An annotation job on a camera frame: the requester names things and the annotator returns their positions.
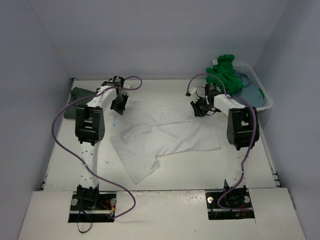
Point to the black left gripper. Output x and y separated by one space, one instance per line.
119 102

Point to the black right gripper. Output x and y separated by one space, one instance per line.
200 106

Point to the white t-shirt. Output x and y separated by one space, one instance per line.
141 136

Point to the dark grey t-shirt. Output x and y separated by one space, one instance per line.
76 94

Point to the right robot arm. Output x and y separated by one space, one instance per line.
242 126

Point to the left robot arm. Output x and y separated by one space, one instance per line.
90 131

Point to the green t-shirt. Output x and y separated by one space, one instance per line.
222 74

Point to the light blue t-shirt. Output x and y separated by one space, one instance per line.
249 91

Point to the white plastic laundry basket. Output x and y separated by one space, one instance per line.
248 70

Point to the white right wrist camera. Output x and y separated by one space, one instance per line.
192 92

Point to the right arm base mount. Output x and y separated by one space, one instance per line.
236 205

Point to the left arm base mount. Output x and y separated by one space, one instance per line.
102 212

